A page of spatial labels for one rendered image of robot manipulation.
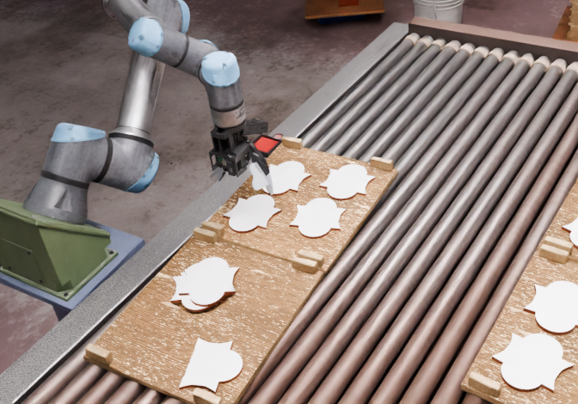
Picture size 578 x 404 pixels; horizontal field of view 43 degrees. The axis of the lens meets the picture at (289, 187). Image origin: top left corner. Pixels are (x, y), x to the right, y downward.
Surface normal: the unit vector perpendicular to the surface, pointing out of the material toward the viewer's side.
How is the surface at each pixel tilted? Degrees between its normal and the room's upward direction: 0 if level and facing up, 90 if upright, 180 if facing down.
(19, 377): 0
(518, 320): 0
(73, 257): 90
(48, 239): 90
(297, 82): 0
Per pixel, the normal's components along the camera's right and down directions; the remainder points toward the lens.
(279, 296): -0.11, -0.79
